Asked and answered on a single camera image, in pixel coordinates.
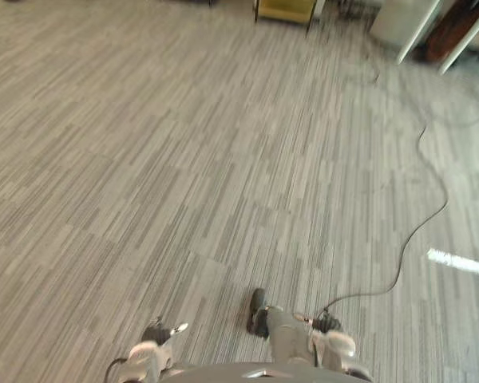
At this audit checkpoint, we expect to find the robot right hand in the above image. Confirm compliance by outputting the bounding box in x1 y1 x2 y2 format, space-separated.
294 309 344 334

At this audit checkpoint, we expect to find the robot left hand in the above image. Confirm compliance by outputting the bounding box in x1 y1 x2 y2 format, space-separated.
142 316 190 346

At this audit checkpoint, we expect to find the robot silver leg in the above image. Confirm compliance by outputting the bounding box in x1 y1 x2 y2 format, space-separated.
264 306 317 365

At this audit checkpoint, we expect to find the robot dark foot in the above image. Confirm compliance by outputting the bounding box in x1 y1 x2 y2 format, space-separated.
246 287 271 341

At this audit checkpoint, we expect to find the robot grey torso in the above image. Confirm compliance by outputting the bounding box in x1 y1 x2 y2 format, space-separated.
159 361 374 383

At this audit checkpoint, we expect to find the white floor tape strip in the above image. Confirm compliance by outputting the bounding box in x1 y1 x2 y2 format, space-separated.
426 247 479 279

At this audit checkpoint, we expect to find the brown wooden object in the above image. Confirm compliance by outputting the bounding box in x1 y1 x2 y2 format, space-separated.
422 0 479 63

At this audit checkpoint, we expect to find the yellow chair with dark legs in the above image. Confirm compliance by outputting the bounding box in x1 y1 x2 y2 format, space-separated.
253 0 319 39

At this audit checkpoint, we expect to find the long black floor cable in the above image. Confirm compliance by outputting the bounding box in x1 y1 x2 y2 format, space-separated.
323 124 450 313

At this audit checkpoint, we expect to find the white table frame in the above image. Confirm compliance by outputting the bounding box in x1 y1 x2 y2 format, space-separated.
369 0 479 76

